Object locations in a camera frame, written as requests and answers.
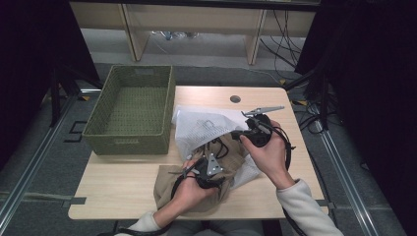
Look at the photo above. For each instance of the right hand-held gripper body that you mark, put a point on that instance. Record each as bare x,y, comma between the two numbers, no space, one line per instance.
260,134

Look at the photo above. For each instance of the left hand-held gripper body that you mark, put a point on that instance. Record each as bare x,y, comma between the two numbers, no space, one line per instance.
205,173

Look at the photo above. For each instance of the beige garment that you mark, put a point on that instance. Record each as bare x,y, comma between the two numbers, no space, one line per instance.
164,183

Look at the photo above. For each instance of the white mesh laundry bag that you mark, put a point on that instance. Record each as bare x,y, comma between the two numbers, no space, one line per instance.
196,128

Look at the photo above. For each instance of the green woven basket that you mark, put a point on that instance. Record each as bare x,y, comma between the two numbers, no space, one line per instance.
131,144

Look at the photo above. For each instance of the person's left hand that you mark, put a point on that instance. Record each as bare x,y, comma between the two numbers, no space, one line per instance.
188,193

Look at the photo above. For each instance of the person's right hand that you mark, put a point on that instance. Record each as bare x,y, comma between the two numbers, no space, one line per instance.
272,160

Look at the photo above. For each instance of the person's legs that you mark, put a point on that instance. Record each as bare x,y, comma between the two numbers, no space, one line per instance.
223,228

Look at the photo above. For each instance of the yellow floor tape piece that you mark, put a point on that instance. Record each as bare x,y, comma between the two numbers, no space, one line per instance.
86,98
301,102
282,82

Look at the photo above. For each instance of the black metal stand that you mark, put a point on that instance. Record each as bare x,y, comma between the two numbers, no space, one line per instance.
324,98
55,98

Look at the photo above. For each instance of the grey floor tape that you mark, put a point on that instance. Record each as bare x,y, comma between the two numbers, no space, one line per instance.
49,197
327,204

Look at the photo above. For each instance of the clear plastic wrap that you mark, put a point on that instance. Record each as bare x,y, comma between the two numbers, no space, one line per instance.
173,34

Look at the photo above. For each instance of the black curtain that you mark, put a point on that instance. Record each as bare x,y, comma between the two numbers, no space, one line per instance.
377,98
26,65

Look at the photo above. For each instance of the black floor tape mark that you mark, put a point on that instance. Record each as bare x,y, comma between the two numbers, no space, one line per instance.
74,131

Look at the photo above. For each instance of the metal floor rail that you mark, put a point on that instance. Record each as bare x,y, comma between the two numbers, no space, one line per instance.
34,164
347,183

